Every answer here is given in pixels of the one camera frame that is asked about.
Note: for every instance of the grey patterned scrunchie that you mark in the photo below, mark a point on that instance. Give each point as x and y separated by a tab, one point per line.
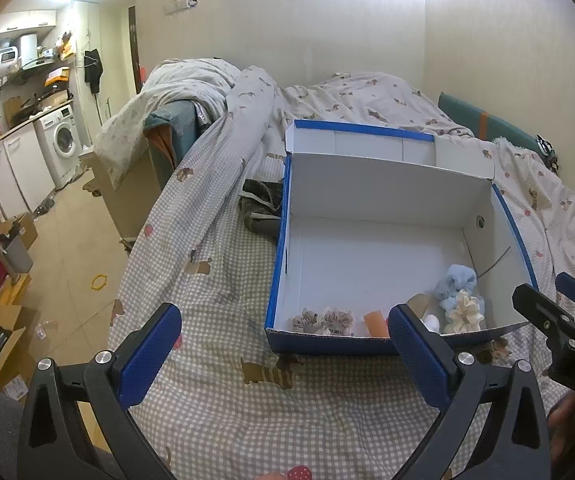
337	322

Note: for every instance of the brown cardboard piece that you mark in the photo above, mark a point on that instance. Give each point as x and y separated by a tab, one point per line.
420	305

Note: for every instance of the dark grey garment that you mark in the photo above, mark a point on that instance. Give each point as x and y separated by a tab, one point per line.
262	205

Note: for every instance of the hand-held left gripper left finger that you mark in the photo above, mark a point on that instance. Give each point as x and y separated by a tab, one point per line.
150	355

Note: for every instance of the teal pillow orange stripe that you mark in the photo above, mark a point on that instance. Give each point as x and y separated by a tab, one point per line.
487	120

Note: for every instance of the blue and white cardboard box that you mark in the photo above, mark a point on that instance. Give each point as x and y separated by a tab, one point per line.
367	240

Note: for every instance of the white floral pillow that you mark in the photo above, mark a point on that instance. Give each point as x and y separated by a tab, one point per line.
122	135

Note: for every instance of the cream white scrunchie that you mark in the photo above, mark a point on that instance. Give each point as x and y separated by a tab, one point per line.
466	312

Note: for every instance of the checked dog print bedsheet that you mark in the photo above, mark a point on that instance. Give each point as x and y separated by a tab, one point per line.
217	270

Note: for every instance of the teal and orange pillow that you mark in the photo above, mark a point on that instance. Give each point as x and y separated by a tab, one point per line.
172	130

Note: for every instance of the white sock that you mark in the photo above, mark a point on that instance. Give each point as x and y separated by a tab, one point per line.
432	322

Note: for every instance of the brown cardboard box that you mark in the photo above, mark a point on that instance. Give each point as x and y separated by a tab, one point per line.
24	227

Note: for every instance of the light floral duvet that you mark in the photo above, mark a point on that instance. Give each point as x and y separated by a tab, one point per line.
197	80

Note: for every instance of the grey bin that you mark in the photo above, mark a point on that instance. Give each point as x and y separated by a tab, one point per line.
16	254

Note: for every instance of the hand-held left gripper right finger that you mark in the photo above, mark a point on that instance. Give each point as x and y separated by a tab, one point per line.
417	360

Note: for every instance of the white wall cabinet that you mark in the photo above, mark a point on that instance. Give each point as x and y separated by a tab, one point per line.
24	22

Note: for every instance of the dark door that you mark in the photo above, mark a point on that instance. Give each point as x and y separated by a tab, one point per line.
134	50

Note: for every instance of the white washing machine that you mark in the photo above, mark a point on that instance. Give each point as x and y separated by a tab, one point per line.
59	142

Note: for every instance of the dark hanging cloth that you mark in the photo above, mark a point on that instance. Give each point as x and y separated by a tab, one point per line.
93	67

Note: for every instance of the white kitchen cabinet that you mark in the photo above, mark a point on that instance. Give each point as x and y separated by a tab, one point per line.
17	165

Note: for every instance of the blue fluffy scrunchie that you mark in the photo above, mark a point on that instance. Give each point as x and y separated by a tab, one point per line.
456	280

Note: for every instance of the orange small item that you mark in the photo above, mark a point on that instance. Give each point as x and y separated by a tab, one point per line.
375	324

